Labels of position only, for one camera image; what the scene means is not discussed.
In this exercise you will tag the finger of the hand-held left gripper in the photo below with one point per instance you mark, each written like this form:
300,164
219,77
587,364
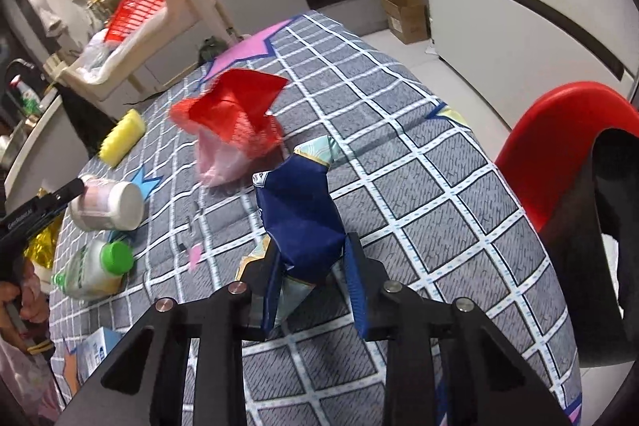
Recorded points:
70,194

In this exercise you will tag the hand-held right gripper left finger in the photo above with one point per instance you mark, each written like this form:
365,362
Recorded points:
272,301

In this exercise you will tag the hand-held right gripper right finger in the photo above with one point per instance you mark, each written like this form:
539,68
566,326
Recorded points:
362,296

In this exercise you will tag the white plastic jar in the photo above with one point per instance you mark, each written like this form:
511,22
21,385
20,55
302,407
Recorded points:
115,206

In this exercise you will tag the yellow sponge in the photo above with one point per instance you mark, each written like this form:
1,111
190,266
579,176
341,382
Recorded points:
122,136

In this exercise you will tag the white bottle with green cap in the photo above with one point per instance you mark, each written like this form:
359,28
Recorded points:
90,271

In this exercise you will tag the navy blue snack packet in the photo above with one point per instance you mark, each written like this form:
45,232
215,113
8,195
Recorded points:
299,216

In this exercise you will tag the white and blue box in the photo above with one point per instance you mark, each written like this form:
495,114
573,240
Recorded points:
100,348

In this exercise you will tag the red plastic bag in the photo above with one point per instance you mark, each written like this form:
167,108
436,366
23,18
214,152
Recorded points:
234,106

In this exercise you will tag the black round bin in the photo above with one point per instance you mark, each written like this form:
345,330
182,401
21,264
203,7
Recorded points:
589,296

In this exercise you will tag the person's left forearm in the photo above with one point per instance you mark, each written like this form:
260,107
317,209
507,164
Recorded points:
25,381

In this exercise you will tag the person's left hand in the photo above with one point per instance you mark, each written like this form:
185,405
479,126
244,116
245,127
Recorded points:
30,306

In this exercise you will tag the gold foil bag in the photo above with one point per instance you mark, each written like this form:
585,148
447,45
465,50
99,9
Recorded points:
42,251

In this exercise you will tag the green spray bottle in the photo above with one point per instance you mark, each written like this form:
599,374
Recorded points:
30,99

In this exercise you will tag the grey checked star tablecloth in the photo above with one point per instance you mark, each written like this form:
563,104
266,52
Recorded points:
424,206

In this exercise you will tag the black kitchen faucet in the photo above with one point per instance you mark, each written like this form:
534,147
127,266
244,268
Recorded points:
17,65

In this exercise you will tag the white plastic bag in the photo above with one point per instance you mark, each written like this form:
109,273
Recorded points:
100,56

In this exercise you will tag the red plastic basket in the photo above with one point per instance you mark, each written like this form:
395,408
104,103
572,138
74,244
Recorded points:
135,7

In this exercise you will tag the dark green bag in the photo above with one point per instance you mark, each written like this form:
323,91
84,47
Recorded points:
212,51

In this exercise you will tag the red plastic chair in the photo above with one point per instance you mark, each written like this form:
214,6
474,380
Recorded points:
549,146

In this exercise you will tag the cardboard box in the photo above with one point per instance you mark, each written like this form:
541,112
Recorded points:
409,21

